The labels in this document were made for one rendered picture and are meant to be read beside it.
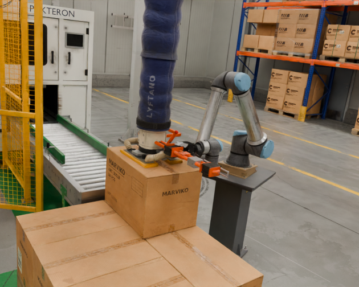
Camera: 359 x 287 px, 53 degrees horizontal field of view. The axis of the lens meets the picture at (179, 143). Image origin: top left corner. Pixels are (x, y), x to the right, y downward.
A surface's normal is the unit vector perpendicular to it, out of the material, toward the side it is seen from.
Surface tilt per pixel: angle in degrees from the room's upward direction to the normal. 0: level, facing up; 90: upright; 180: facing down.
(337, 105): 90
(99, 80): 90
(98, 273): 0
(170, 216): 90
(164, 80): 76
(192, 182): 90
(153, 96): 70
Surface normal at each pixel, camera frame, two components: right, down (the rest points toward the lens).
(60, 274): 0.10, -0.96
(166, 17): 0.24, -0.03
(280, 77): -0.79, 0.10
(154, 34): -0.18, -0.04
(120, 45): 0.59, 0.28
